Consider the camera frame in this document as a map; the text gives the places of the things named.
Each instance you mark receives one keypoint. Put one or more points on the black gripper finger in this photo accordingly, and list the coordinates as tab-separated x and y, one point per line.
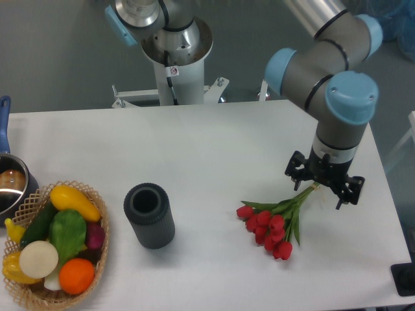
348	190
298	169

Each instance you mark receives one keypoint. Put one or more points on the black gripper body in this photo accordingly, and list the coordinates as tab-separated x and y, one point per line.
329	167

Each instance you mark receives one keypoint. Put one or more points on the red tulip bouquet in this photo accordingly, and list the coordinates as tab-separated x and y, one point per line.
274	224

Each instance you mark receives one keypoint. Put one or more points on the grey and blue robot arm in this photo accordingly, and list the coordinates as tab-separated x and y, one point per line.
321	81

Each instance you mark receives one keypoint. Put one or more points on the black device at edge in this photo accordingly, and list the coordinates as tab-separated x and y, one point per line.
403	276

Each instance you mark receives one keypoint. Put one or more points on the dark grey ribbed vase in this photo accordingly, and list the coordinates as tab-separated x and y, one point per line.
148	210

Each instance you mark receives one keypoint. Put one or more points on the blue plastic bag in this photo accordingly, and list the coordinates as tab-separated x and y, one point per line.
397	20

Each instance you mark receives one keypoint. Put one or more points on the purple red onion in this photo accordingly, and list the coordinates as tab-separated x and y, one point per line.
95	236

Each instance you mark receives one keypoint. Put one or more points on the yellow squash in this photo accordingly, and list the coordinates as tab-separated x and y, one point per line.
64	197

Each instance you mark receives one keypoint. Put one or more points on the green lettuce leaf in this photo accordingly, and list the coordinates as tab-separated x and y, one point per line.
67	234

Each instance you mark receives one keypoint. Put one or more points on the orange fruit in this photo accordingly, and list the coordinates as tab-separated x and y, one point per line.
76	276

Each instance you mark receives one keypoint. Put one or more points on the green cucumber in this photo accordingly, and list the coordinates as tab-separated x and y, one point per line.
39	227

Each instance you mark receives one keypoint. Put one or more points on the white daikon radish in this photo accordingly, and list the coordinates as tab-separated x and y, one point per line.
40	260

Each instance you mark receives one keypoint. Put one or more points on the woven wicker basket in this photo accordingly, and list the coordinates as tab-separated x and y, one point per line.
35	296

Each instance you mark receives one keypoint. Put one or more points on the yellow bell pepper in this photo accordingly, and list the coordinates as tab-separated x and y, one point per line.
12	271

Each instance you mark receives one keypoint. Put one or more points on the white frame at right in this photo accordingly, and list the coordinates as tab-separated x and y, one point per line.
401	148

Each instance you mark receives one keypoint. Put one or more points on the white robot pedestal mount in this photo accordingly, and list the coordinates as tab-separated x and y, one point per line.
178	60

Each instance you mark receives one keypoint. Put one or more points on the blue handled saucepan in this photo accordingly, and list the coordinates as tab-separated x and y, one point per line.
17	182

